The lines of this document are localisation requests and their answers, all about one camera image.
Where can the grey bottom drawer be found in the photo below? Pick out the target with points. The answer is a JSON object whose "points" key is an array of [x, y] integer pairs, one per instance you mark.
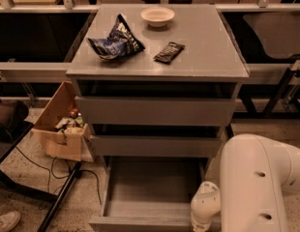
{"points": [[150, 194]]}

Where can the grey drawer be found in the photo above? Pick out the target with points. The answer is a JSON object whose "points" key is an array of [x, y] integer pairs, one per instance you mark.
{"points": [[155, 146], [156, 112], [150, 194]]}

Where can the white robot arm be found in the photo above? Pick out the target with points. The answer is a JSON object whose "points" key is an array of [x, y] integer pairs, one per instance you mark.
{"points": [[255, 172]]}

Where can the grey middle drawer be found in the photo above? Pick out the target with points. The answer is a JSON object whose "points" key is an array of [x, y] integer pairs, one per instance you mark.
{"points": [[155, 146]]}

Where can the grey drawer cabinet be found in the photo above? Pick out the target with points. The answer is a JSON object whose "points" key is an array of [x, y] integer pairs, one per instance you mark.
{"points": [[157, 89]]}

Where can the grey top drawer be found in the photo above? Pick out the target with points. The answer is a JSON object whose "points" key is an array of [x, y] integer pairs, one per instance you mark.
{"points": [[156, 112]]}

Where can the items in cardboard box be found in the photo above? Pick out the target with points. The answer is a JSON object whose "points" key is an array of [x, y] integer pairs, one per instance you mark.
{"points": [[72, 123]]}

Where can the black snack bar wrapper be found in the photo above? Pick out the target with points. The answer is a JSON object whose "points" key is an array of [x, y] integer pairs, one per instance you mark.
{"points": [[169, 52]]}

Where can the cardboard box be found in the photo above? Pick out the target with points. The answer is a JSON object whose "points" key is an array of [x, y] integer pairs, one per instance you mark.
{"points": [[56, 144]]}

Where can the blue chip bag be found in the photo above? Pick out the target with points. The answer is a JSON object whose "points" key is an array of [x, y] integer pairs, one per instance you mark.
{"points": [[120, 42]]}

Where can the grey chair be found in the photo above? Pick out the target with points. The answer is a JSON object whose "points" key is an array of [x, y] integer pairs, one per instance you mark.
{"points": [[279, 35]]}

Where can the white bowl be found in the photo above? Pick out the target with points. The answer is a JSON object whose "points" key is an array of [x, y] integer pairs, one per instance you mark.
{"points": [[157, 16]]}

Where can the white shoe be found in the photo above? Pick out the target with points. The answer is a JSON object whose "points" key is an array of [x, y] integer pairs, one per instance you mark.
{"points": [[9, 221]]}

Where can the dark bag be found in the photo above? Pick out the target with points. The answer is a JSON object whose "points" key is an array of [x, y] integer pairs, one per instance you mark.
{"points": [[12, 114]]}

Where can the black table leg frame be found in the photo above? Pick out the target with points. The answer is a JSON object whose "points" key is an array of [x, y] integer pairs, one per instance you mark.
{"points": [[8, 184]]}

